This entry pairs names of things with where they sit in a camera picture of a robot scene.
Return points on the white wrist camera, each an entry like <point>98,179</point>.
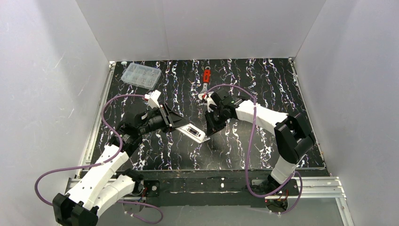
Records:
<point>152,99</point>
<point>208,101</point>

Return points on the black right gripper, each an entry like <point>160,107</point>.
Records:
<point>216,115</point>

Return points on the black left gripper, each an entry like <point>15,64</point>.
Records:
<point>167,117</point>

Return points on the white remote control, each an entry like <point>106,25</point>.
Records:
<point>193,133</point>

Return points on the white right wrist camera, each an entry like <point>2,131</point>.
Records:
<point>208,101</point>

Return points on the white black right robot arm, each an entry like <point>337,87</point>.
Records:
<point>293,134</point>

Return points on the clear plastic screw box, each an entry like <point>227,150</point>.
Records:
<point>141,76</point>

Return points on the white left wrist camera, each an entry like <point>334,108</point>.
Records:
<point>152,99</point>

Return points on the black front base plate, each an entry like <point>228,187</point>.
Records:
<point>201,188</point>

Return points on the red handled adjustable wrench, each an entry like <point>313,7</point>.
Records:
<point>205,82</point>

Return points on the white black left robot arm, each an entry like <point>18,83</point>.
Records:
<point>92,196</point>

